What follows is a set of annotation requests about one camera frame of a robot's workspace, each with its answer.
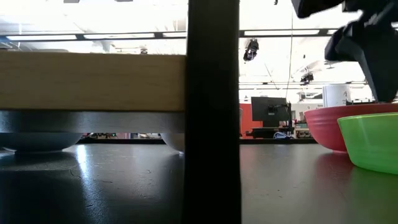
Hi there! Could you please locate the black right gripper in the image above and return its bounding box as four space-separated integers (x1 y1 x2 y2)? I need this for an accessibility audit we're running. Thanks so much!
324 2 398 103

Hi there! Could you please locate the black aluminium table frame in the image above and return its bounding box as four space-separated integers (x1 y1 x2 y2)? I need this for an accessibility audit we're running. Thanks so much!
77 138 318 146

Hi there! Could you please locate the black hanging spotlight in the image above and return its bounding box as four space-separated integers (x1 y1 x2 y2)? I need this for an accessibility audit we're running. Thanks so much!
243 38 260 62
299 72 315 86

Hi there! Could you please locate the long white light strip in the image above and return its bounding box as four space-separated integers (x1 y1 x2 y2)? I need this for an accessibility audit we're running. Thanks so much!
0 28 339 42

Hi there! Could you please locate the green bowl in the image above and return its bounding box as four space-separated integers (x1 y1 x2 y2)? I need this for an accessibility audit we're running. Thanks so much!
336 112 398 175

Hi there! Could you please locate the orange partition wall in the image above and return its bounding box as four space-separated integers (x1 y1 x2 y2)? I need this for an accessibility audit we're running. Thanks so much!
239 103 264 139

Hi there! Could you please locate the black table mat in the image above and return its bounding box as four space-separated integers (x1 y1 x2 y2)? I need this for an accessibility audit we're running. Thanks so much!
0 142 398 224

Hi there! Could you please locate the black computer monitor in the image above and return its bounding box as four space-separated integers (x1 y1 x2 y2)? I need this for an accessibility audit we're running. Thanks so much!
251 96 293 130

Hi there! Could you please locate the wooden board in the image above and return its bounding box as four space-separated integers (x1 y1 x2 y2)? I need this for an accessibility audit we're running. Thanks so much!
0 0 242 224

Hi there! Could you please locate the white round column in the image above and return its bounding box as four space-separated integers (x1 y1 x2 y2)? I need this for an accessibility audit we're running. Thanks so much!
322 83 353 108

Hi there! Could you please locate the red bowl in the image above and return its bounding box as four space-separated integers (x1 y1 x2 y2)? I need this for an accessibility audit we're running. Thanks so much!
303 102 398 154

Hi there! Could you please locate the grey bowl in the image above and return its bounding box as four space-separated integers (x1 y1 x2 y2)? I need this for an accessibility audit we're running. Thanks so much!
0 110 103 154

